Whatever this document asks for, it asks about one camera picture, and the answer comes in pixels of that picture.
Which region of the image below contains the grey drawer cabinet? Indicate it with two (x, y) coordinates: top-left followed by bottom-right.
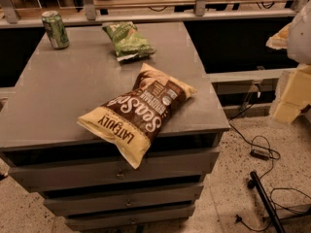
(0, 22), (228, 231)

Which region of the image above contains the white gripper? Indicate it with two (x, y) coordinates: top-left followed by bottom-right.
(265, 1), (311, 124)

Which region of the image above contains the green soda can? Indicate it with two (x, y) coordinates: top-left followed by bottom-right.
(42, 11), (69, 50)

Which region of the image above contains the brown yellow Late July bag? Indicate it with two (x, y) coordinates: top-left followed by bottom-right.
(78, 64), (196, 168)

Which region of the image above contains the green jalapeno chip bag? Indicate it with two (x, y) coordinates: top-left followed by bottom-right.
(102, 21), (156, 61)

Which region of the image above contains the metal railing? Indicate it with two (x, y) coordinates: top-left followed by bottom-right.
(0, 0), (309, 28)

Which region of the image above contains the black power adapter with cable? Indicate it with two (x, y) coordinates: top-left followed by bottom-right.
(230, 124), (281, 179)

